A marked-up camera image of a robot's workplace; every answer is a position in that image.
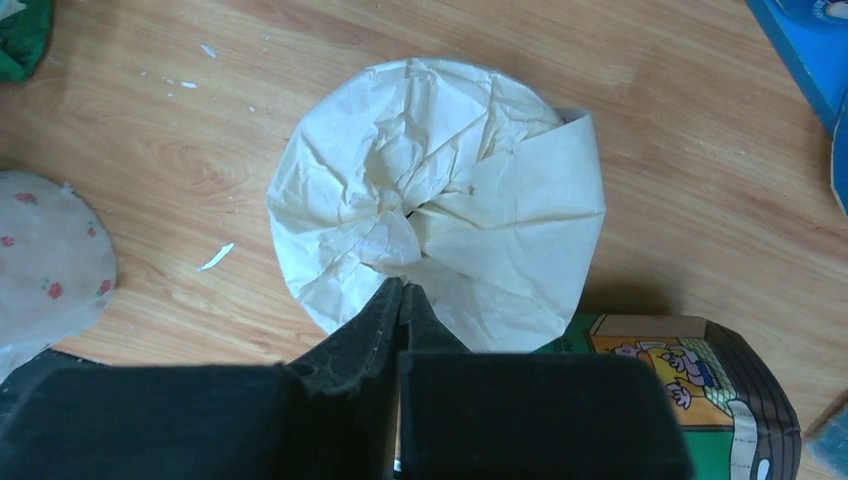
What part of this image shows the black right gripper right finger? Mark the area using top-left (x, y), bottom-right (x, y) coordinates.
top-left (398, 284), bottom-right (694, 479)

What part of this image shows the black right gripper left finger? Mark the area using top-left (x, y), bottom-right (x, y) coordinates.
top-left (1, 279), bottom-right (404, 479)

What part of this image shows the cream roll brown band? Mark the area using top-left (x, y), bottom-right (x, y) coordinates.
top-left (267, 58), bottom-right (607, 352)

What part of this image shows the blue shelf with coloured boards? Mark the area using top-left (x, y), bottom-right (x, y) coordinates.
top-left (746, 0), bottom-right (847, 212)

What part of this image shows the green wrapped roll right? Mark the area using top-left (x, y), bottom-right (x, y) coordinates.
top-left (542, 314), bottom-right (802, 479)

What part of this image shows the white paper towel roll front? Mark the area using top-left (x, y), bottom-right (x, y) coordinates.
top-left (1, 170), bottom-right (118, 378)

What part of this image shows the green wrapped roll brown band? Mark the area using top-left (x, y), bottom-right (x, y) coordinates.
top-left (1, 0), bottom-right (55, 83)

